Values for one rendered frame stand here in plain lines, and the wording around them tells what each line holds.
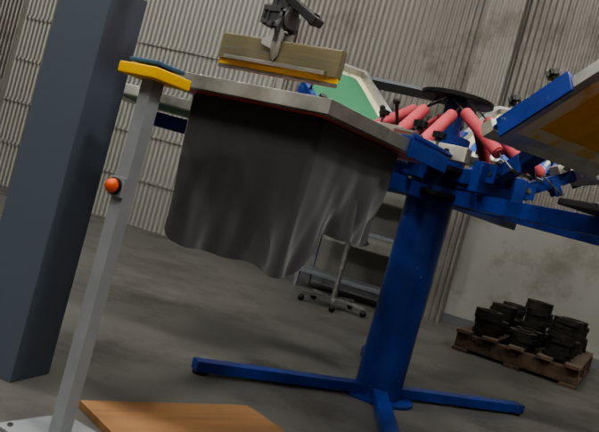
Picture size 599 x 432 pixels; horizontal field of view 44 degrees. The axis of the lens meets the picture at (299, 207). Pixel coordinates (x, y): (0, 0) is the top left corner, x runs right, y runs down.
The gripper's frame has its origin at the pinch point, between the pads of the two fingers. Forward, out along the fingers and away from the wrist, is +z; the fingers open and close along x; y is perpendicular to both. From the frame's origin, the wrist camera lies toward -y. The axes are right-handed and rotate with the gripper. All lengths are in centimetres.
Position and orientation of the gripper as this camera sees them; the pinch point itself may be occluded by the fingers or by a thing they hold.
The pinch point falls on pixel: (278, 59)
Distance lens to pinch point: 210.0
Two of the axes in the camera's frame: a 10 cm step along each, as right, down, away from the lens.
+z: -2.7, 9.6, 0.2
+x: -5.1, -1.2, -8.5
